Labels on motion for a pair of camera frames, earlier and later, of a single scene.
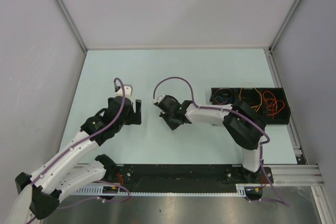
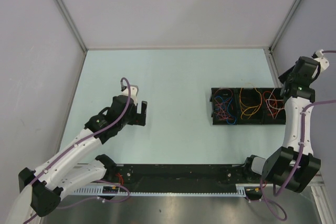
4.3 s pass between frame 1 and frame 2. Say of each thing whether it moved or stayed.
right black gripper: moved
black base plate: stayed
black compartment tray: stayed
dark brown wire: stayed
